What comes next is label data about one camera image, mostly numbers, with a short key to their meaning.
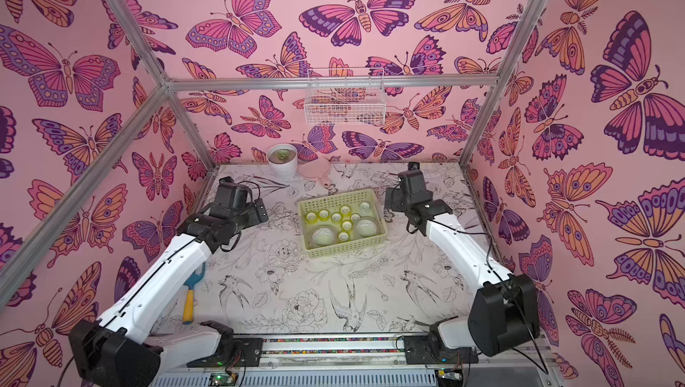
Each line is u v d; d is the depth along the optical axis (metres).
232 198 0.59
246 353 0.73
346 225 0.99
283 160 1.09
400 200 0.78
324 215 1.01
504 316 0.41
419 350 0.73
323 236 0.97
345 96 0.95
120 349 0.37
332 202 1.02
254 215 0.71
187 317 0.78
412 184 0.63
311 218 1.02
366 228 0.97
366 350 0.75
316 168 1.20
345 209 1.03
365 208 1.03
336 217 1.02
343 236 0.96
